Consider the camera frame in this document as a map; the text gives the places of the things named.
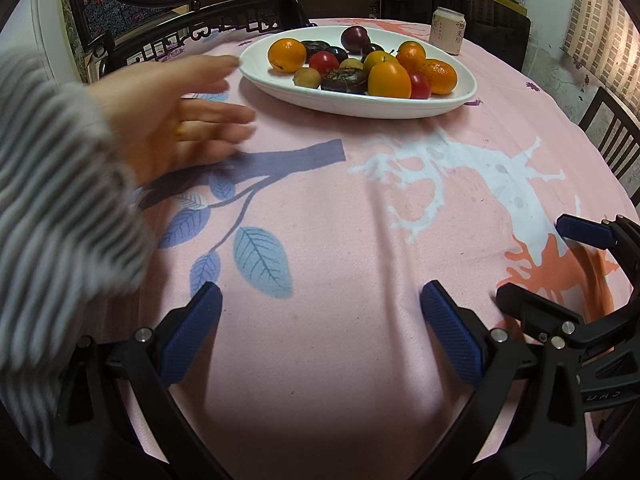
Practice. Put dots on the dark wooden chair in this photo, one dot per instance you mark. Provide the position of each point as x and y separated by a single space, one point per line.
590 107

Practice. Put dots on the dark red cherry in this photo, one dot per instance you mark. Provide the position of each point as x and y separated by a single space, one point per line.
372 50

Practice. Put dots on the red cherry tomato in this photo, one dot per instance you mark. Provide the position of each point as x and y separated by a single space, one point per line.
324 61
420 85

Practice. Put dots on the pink printed tablecloth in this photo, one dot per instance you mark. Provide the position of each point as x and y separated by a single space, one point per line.
325 220

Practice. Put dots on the white plate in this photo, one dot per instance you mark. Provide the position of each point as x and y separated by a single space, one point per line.
350 105

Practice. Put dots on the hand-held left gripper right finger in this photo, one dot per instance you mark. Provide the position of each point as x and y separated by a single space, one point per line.
450 335

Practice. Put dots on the person's left hand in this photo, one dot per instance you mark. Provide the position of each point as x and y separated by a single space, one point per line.
165 120

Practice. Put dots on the orange mandarin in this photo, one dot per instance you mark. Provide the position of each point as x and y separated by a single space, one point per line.
286 55
411 55
439 76

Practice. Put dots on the dark red plum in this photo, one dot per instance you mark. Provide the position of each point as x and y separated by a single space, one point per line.
355 37
339 53

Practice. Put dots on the person's left forearm striped sleeve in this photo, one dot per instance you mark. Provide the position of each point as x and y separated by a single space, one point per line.
50 210

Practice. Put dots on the pale pink drink can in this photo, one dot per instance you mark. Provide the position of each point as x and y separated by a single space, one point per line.
449 30

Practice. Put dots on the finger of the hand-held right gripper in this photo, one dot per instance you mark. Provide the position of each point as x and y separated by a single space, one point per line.
580 230
530 305

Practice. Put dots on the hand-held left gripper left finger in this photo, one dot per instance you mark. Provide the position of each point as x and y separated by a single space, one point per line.
192 335

